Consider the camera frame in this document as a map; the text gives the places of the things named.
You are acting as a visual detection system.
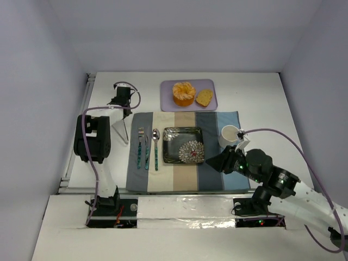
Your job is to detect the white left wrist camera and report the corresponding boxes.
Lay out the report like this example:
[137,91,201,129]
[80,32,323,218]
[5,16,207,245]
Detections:
[114,83,128,91]

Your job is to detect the white ceramic mug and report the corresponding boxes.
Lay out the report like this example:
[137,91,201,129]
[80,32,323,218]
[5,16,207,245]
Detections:
[218,125,240,149]

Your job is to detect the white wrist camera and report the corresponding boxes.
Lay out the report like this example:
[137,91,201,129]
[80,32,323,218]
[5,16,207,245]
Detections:
[114,83,128,91]
[235,129,250,151]

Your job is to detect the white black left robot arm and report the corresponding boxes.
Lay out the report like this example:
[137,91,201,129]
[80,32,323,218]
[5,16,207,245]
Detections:
[73,82,141,220]

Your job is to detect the purple camera cable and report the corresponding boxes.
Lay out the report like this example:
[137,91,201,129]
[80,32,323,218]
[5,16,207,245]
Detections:
[243,128,346,253]
[81,81,142,226]

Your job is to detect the black floral square plate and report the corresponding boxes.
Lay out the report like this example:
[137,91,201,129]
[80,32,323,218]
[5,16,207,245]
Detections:
[163,127,204,164]

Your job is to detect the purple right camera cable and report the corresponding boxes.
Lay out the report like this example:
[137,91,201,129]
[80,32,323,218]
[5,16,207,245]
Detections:
[243,128,346,253]

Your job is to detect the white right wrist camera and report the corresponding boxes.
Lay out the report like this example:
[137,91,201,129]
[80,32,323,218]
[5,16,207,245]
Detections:
[235,129,250,151]

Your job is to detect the round orange bundt cake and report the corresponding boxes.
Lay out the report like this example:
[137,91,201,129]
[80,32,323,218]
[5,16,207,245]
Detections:
[172,82,196,107]

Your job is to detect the fork with teal handle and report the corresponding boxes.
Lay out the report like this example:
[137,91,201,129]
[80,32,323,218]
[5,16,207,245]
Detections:
[137,127,144,169]

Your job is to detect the aluminium frame rail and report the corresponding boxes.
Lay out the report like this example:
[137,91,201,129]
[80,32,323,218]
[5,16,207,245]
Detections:
[56,73,96,195]

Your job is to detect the lavender plastic tray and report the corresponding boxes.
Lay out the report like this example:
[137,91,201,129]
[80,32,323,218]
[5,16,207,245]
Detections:
[160,79,218,112]

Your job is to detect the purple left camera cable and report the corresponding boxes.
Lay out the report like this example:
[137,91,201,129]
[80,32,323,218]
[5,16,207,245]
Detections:
[81,81,142,226]

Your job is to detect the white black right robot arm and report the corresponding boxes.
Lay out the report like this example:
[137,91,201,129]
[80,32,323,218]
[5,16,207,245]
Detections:
[206,146,347,252]

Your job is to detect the yellow bread slice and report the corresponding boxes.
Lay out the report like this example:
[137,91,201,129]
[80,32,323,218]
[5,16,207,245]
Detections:
[196,89,213,107]

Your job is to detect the silver metal tongs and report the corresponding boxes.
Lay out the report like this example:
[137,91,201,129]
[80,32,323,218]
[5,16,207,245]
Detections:
[111,119,129,145]

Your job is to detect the knife with teal handle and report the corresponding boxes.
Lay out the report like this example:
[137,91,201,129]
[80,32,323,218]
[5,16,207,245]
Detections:
[145,126,150,170]

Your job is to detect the foil covered white panel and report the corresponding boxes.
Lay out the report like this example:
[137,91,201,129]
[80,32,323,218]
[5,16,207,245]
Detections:
[136,195,235,229]

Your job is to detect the striped cloth placemat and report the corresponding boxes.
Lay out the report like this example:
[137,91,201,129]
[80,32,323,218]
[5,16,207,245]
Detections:
[126,111,250,192]

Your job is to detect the spoon with teal handle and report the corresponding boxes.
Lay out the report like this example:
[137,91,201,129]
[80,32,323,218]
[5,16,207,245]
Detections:
[152,128,160,171]

